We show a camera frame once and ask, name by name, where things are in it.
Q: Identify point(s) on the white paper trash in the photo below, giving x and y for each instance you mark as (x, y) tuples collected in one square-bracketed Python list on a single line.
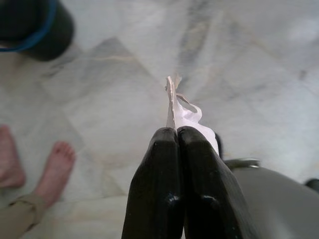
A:
[(183, 114)]

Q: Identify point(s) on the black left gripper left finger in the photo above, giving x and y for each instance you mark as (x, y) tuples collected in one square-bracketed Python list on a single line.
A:
[(154, 179)]

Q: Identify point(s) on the person's khaki trouser leg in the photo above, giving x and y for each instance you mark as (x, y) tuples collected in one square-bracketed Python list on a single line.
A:
[(21, 216)]

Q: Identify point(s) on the person's bare foot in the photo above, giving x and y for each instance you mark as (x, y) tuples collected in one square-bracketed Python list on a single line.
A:
[(8, 159), (56, 171)]

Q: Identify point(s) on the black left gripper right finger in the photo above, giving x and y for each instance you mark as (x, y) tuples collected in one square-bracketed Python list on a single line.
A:
[(211, 189)]

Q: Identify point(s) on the black rubbish bin blue rim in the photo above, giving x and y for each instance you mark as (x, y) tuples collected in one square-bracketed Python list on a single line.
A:
[(32, 27)]

